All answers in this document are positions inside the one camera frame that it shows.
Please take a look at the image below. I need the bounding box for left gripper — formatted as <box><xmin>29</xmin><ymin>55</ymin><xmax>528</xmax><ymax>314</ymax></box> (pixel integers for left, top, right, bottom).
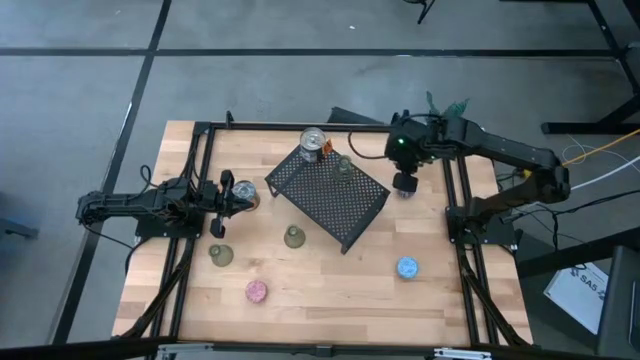
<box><xmin>209</xmin><ymin>169</ymin><xmax>259</xmax><ymax>239</ymax></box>

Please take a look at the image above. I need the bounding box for heart label candle jar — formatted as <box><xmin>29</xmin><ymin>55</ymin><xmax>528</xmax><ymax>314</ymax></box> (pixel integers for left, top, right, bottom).
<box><xmin>231</xmin><ymin>179</ymin><xmax>261</xmax><ymax>212</ymax></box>

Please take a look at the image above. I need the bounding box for blue patterned candle tin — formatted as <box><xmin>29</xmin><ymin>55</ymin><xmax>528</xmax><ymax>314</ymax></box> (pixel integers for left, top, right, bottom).
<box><xmin>396</xmin><ymin>255</ymin><xmax>420</xmax><ymax>280</ymax></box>

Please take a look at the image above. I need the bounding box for pink patterned candle tin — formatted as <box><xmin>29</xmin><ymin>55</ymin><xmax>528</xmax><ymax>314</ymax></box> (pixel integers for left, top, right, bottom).
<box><xmin>244</xmin><ymin>279</ymin><xmax>269</xmax><ymax>304</ymax></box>

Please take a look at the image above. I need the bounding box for black perforated metal shelf riser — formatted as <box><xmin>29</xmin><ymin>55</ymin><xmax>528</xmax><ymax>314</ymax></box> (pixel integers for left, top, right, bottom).
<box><xmin>263</xmin><ymin>144</ymin><xmax>392</xmax><ymax>255</ymax></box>

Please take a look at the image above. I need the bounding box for black flat panel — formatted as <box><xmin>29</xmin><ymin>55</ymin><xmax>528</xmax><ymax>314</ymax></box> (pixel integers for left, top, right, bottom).
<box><xmin>327</xmin><ymin>106</ymin><xmax>392</xmax><ymax>126</ymax></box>

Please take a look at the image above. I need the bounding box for green plant in white pot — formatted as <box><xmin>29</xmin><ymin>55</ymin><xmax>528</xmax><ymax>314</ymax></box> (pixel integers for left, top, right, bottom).
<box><xmin>424</xmin><ymin>90</ymin><xmax>472</xmax><ymax>121</ymax></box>

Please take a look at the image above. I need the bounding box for black chair base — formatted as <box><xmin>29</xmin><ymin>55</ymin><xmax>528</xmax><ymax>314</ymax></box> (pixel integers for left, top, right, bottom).
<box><xmin>402</xmin><ymin>0</ymin><xmax>437</xmax><ymax>25</ymax></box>

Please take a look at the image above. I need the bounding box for white printed paper sheet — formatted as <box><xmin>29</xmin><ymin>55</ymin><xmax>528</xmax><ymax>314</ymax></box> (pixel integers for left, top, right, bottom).
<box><xmin>543</xmin><ymin>262</ymin><xmax>610</xmax><ymax>335</ymax></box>

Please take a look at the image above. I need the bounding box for black rig crossbeam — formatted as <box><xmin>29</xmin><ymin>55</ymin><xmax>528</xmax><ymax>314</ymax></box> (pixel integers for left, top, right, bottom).
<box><xmin>0</xmin><ymin>335</ymin><xmax>640</xmax><ymax>360</ymax></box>

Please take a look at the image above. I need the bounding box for dark office chair base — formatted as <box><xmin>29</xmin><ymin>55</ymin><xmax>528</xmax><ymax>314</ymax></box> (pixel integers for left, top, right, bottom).
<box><xmin>0</xmin><ymin>192</ymin><xmax>40</xmax><ymax>240</ymax></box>

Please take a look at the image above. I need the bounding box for black desk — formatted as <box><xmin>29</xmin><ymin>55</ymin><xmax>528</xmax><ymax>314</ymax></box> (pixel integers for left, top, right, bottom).
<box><xmin>514</xmin><ymin>227</ymin><xmax>640</xmax><ymax>359</ymax></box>

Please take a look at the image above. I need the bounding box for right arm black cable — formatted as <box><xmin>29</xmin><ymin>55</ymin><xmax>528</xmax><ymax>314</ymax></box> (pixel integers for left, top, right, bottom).
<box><xmin>347</xmin><ymin>130</ymin><xmax>394</xmax><ymax>161</ymax></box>

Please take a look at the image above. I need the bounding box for black aluminium rig frame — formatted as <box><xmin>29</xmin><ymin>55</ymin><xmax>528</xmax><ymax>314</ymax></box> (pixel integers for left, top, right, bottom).
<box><xmin>112</xmin><ymin>110</ymin><xmax>534</xmax><ymax>351</ymax></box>

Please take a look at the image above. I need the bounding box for silver metal bracket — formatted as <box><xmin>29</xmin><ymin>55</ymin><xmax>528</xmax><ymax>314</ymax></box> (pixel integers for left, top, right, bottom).
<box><xmin>432</xmin><ymin>347</ymin><xmax>494</xmax><ymax>360</ymax></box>

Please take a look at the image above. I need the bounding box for black desk leg frame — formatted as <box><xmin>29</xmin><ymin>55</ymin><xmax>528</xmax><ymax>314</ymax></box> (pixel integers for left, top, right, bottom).
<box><xmin>541</xmin><ymin>0</ymin><xmax>640</xmax><ymax>135</ymax></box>

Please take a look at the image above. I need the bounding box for black floor cable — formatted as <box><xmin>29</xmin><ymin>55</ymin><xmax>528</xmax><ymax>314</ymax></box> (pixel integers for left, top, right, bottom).
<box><xmin>502</xmin><ymin>189</ymin><xmax>640</xmax><ymax>251</ymax></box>

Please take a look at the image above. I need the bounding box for white cable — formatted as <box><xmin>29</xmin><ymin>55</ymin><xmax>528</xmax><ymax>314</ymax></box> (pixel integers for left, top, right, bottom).
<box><xmin>562</xmin><ymin>134</ymin><xmax>640</xmax><ymax>194</ymax></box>

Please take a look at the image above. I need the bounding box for yellow power cable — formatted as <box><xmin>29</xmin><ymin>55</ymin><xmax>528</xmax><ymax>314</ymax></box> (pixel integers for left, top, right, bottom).
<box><xmin>519</xmin><ymin>128</ymin><xmax>640</xmax><ymax>177</ymax></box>

